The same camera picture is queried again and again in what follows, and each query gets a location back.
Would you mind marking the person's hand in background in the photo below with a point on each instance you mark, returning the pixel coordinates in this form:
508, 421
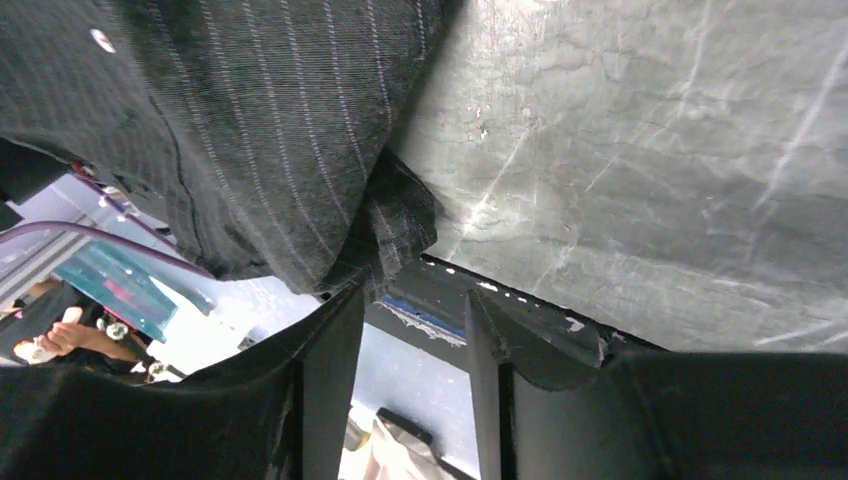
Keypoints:
69, 334

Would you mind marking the black pinstriped shirt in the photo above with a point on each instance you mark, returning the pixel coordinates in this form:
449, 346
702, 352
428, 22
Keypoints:
258, 129

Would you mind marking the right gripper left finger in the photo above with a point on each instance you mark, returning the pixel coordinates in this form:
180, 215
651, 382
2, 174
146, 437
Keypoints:
277, 410

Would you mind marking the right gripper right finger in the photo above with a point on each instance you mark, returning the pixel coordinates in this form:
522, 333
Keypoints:
642, 413

